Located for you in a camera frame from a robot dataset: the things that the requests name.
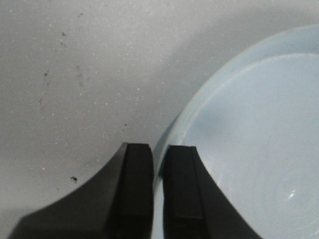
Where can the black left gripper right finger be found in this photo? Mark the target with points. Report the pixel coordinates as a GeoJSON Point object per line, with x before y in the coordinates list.
{"type": "Point", "coordinates": [194, 206]}

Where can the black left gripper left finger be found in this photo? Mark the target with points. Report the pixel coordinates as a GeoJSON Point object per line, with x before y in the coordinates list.
{"type": "Point", "coordinates": [116, 203]}

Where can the light blue round plate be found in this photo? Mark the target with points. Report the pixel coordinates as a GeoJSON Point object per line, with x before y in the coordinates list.
{"type": "Point", "coordinates": [255, 125]}

